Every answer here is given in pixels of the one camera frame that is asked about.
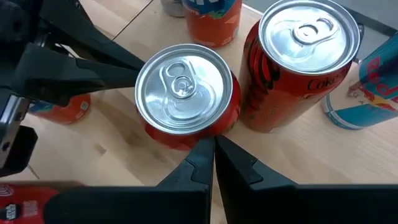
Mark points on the red soda can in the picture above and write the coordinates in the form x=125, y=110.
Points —
x=280, y=93
x=183, y=93

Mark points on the red Coca-Cola can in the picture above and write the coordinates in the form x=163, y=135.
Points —
x=21, y=205

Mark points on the blue silver Red Bull can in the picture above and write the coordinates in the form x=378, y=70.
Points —
x=373, y=115

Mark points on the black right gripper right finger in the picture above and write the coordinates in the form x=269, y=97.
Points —
x=295, y=205

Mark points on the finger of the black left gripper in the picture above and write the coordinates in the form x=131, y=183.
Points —
x=93, y=40
x=71, y=77

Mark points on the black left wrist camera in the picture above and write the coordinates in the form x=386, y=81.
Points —
x=15, y=149

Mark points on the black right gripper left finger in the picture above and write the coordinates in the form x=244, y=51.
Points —
x=140, y=205

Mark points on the red Fanta strawberry can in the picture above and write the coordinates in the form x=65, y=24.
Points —
x=68, y=112
x=214, y=28

